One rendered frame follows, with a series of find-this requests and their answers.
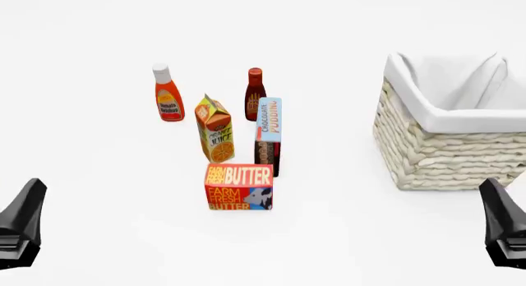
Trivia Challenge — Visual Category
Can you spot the tomato ketchup bottle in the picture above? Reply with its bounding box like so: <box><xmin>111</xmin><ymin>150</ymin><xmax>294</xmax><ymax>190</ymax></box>
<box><xmin>151</xmin><ymin>62</ymin><xmax>186</xmax><ymax>123</ymax></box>

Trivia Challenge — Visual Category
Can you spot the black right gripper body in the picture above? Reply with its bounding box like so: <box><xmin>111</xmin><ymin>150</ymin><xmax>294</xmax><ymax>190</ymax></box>
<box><xmin>484</xmin><ymin>232</ymin><xmax>526</xmax><ymax>270</ymax></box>

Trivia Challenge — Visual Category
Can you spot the orange juice carton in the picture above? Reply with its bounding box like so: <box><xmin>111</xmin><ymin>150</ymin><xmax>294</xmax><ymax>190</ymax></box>
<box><xmin>194</xmin><ymin>93</ymin><xmax>236</xmax><ymax>164</ymax></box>

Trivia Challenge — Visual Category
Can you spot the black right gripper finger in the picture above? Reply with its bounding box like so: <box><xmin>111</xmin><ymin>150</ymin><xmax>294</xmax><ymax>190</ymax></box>
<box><xmin>478</xmin><ymin>177</ymin><xmax>526</xmax><ymax>247</ymax></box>

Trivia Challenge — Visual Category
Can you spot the dark red sauce bottle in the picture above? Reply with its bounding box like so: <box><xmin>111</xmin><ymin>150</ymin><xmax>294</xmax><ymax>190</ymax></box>
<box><xmin>244</xmin><ymin>67</ymin><xmax>267</xmax><ymax>122</ymax></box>

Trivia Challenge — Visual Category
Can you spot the chocolate pudding box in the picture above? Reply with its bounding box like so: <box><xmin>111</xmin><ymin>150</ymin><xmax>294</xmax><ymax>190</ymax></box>
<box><xmin>253</xmin><ymin>96</ymin><xmax>284</xmax><ymax>178</ymax></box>

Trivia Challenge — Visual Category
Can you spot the red butter box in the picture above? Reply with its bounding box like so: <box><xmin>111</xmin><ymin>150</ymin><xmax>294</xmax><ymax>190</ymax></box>
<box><xmin>204</xmin><ymin>163</ymin><xmax>275</xmax><ymax>211</ymax></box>

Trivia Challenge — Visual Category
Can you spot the woven basket with white liner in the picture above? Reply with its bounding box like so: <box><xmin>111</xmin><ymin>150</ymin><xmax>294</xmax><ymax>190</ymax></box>
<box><xmin>372</xmin><ymin>51</ymin><xmax>526</xmax><ymax>192</ymax></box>

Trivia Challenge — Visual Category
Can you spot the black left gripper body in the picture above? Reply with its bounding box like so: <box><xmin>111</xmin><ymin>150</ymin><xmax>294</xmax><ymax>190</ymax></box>
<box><xmin>0</xmin><ymin>227</ymin><xmax>42</xmax><ymax>270</ymax></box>

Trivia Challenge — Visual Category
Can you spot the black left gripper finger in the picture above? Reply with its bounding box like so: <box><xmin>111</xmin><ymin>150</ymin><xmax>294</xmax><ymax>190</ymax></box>
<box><xmin>0</xmin><ymin>178</ymin><xmax>48</xmax><ymax>245</ymax></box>

